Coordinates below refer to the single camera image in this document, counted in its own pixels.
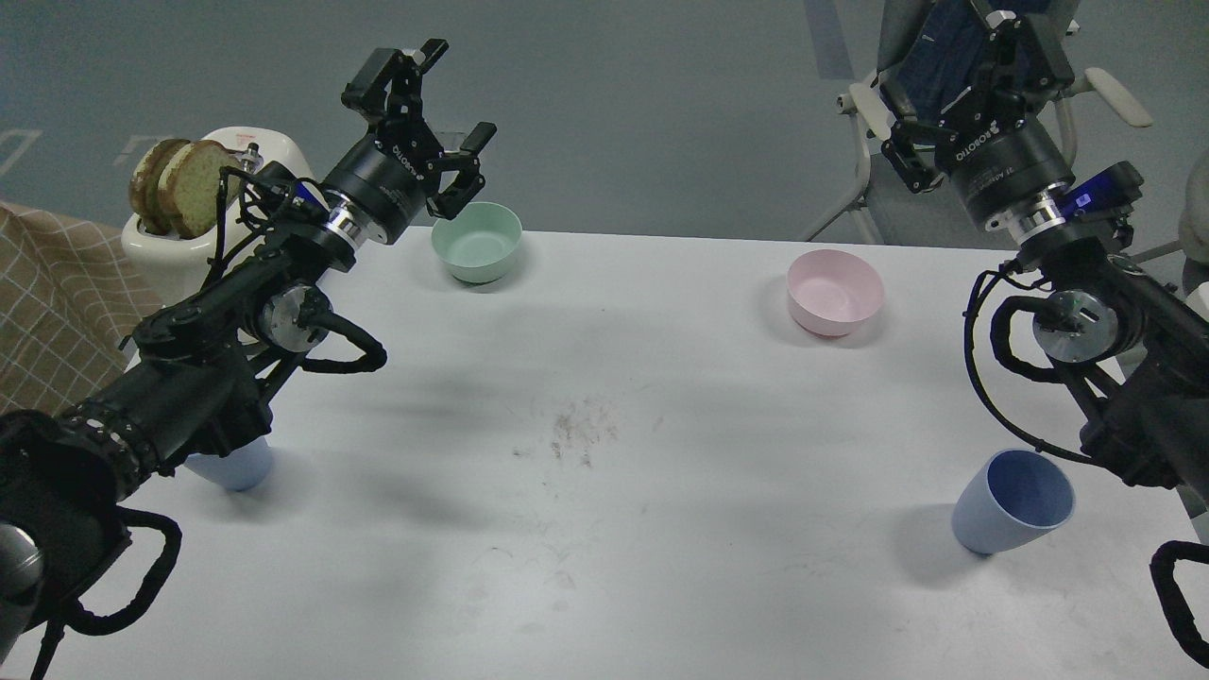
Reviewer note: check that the blue denim jacket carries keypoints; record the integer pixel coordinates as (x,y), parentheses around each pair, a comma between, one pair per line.
(928,51)

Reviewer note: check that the bread slice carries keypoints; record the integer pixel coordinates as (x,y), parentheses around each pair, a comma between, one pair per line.
(187,188)
(142,189)

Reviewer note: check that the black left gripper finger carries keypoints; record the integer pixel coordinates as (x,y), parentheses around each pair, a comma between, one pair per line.
(458,173)
(388,87)

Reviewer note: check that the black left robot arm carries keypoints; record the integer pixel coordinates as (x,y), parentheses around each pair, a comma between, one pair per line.
(74,557)

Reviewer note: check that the pink bowl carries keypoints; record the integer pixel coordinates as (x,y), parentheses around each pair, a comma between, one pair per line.
(831,293)

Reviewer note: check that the front bread slice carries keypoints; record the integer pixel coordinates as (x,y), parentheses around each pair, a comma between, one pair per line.
(187,188)

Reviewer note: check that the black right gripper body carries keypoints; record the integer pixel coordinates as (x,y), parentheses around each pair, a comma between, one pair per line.
(1001,153)

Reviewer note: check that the light blue cup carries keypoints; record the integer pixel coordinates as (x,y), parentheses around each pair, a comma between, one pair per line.
(1017,497)
(241,470)

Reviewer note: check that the white object at right edge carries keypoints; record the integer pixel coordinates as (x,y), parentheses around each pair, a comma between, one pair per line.
(1193,237)

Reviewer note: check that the cream white toaster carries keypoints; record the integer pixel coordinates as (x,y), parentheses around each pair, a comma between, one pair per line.
(175,268)

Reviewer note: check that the back bread slice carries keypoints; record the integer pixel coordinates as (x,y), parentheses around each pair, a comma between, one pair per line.
(142,189)

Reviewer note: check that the grey office chair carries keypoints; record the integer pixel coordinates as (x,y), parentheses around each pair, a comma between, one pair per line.
(881,206)

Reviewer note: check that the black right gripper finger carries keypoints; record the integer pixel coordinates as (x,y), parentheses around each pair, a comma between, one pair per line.
(901,150)
(1018,64)

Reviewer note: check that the mint green bowl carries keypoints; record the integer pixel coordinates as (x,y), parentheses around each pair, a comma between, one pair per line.
(480,245)

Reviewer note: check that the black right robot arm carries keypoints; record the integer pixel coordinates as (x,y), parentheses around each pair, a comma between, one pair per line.
(1132,354)

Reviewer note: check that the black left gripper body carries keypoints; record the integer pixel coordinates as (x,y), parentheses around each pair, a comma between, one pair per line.
(392,174)

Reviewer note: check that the brown checkered cloth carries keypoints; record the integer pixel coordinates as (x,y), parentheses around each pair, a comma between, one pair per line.
(69,297)

